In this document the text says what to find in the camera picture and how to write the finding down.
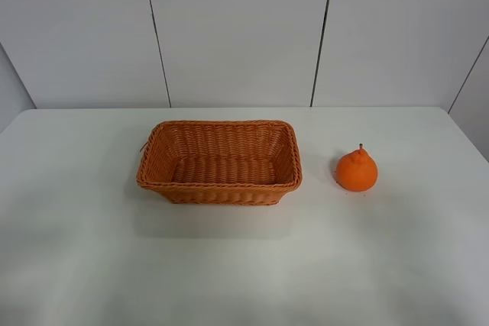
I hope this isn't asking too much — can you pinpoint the orange fruit with stem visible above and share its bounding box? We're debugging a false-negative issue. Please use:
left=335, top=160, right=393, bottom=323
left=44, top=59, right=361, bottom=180
left=335, top=144, right=378, bottom=192

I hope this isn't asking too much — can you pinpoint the orange wicker basket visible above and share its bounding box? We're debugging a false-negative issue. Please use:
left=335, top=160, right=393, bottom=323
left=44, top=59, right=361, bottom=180
left=136, top=120, right=303, bottom=206

